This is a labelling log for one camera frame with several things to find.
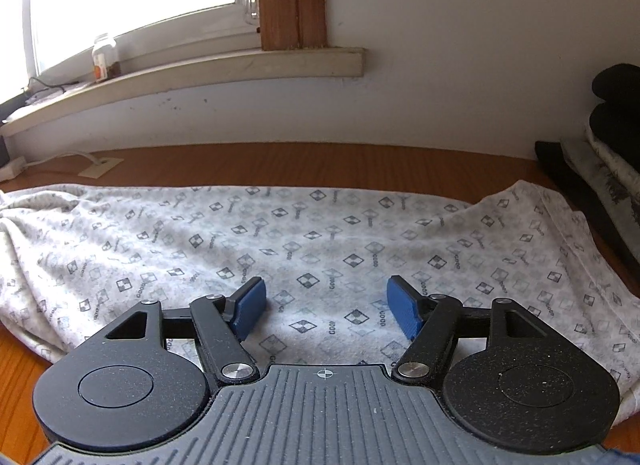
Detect white patterned pajama garment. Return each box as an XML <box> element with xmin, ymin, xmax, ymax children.
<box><xmin>1</xmin><ymin>181</ymin><xmax>639</xmax><ymax>417</ymax></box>

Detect black cable on sill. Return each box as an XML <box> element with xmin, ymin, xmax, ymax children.
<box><xmin>22</xmin><ymin>75</ymin><xmax>82</xmax><ymax>96</ymax></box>

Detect black clothes pile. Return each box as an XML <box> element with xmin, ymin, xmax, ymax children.
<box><xmin>589</xmin><ymin>63</ymin><xmax>640</xmax><ymax>170</ymax></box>

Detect white power strip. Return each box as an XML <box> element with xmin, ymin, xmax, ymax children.
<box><xmin>1</xmin><ymin>150</ymin><xmax>102</xmax><ymax>182</ymax></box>

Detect beige cable cover plate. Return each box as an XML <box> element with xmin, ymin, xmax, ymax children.
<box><xmin>78</xmin><ymin>158</ymin><xmax>124</xmax><ymax>179</ymax></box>

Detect grey folded clothes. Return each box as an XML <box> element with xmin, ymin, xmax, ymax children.
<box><xmin>534</xmin><ymin>138</ymin><xmax>639</xmax><ymax>279</ymax></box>

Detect glass jar orange label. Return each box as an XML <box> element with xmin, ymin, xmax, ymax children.
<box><xmin>91</xmin><ymin>33</ymin><xmax>122</xmax><ymax>82</ymax></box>

